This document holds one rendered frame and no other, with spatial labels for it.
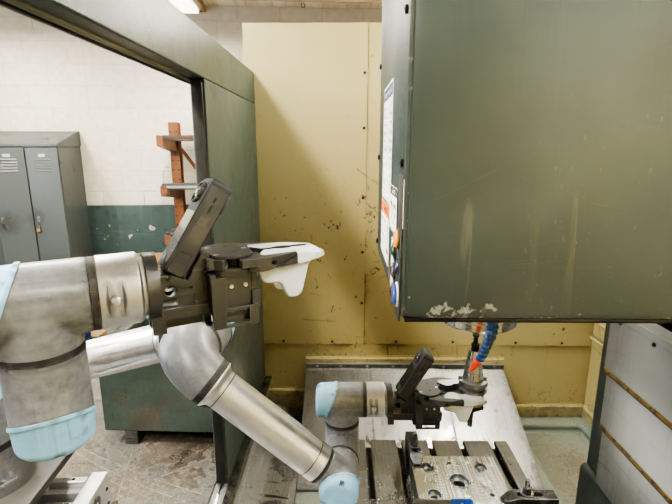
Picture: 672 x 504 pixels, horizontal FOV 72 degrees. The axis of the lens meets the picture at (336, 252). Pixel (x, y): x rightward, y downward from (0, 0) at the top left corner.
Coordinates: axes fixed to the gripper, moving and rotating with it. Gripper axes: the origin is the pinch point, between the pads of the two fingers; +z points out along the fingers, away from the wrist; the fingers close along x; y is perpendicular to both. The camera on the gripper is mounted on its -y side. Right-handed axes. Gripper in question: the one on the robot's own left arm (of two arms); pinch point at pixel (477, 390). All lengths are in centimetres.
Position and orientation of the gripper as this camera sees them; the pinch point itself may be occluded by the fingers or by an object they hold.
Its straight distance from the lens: 109.3
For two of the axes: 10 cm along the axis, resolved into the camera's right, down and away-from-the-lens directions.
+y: 0.1, 9.8, 2.2
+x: -0.1, 2.2, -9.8
